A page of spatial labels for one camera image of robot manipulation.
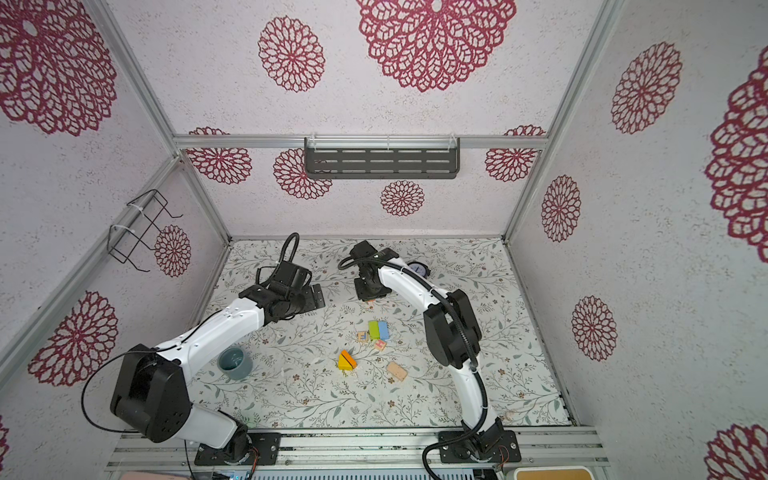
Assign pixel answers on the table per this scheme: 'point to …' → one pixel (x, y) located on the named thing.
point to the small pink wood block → (380, 344)
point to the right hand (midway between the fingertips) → (367, 290)
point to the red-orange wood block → (349, 358)
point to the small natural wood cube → (362, 336)
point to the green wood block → (374, 329)
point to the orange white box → (553, 473)
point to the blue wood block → (383, 330)
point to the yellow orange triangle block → (346, 361)
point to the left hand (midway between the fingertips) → (308, 304)
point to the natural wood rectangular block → (397, 370)
